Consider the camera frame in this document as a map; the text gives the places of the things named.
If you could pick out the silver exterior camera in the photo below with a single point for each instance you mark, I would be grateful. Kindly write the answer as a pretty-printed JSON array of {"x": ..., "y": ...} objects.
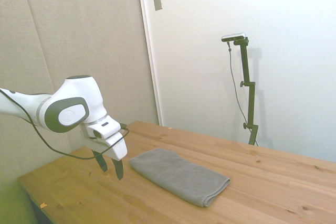
[{"x": 233, "y": 36}]

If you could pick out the black jointed camera stand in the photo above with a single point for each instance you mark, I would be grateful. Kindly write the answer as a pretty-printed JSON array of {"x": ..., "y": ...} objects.
[{"x": 248, "y": 77}]

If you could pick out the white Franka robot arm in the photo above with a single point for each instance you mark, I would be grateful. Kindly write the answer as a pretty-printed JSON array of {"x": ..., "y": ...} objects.
[{"x": 76, "y": 90}]

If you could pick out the grey wall plate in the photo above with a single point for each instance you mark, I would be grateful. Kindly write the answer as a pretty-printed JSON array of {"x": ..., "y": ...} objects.
[{"x": 157, "y": 1}]

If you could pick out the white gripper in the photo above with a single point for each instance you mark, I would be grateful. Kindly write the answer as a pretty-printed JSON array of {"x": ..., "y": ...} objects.
[{"x": 115, "y": 148}]

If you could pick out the grey towel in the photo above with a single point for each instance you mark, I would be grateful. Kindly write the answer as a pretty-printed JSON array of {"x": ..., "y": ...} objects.
[{"x": 178, "y": 174}]

